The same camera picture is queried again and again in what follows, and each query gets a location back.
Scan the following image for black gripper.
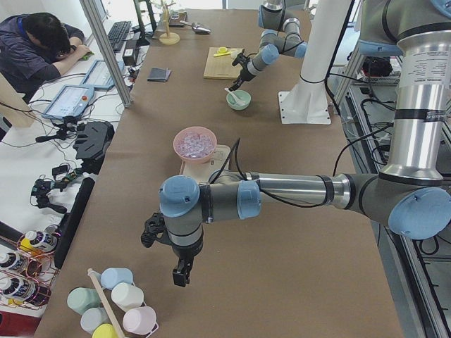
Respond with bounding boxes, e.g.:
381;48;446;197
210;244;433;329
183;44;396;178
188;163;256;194
229;51;255;92
141;213;203;286

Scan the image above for white ceramic spoon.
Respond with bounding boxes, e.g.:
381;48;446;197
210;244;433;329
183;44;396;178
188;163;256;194
224;87;246;106

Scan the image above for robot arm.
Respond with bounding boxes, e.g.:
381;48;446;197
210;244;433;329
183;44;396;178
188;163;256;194
141;1;450;287
229;1;307;92

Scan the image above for mint green bowl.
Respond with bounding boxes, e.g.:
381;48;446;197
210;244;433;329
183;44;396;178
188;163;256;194
225;89;252;111

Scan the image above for yellow plastic spoon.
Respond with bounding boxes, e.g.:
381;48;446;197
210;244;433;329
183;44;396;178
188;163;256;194
214;52;232;58

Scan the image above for metal ice scoop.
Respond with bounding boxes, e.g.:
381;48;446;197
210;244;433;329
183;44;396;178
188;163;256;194
180;20;211;35

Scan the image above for pink bowl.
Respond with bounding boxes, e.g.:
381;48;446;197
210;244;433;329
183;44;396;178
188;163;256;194
173;126;217;164

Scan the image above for pile of clear ice cubes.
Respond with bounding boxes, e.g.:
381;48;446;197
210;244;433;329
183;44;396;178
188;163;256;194
175;131;214;158

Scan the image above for bamboo cutting board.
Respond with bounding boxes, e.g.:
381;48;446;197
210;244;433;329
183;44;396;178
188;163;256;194
203;46;243;80

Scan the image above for lemon slices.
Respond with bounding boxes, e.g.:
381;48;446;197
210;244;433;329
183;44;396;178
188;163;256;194
216;46;229;54

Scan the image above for white mug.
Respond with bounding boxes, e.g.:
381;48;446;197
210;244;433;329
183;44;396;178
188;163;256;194
111;282;144;312

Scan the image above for pink mug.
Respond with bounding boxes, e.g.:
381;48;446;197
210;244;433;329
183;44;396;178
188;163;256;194
123;306;159;335

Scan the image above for light blue mug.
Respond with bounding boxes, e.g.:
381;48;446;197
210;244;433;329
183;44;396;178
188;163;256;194
101;268;133;290

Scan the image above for folded grey cloth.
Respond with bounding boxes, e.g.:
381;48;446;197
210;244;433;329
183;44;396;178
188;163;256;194
147;67;172;82

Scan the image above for wooden mug tree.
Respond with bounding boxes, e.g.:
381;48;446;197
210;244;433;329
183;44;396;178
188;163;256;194
159;0;180;45

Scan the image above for wooden mug rack rod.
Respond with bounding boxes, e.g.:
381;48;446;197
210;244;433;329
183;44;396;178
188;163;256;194
87;268;125;338

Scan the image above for yellow mug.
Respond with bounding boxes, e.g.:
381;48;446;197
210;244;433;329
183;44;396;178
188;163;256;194
92;323;118;338

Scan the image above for cream serving tray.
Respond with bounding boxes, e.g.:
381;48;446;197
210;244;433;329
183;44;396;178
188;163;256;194
180;145;230;182

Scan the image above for grey mug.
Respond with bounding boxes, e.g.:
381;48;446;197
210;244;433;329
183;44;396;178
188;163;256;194
80;307;110;334

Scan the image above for mint green mug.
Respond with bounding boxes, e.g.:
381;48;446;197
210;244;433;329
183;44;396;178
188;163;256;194
67;287;101;315

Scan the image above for black keyboard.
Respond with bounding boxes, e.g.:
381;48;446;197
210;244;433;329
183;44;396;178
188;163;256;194
107;21;132;52

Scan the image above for far blue teach pendant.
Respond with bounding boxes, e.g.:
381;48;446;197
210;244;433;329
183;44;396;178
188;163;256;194
80;60;114;91

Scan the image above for blue teach pendant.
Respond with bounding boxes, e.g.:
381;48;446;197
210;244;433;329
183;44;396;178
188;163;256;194
42;84;94;120
80;60;114;91

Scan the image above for near blue teach pendant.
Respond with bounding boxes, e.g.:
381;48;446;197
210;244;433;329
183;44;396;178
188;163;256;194
42;84;94;120

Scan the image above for seated person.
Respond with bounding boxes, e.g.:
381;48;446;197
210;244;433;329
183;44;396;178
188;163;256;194
1;12;91;103

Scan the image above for aluminium frame post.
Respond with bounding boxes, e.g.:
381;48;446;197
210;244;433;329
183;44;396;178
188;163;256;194
80;0;132;108

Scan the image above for copper wire bottle basket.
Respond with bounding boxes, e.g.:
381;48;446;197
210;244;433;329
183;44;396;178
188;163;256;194
1;223;60;311

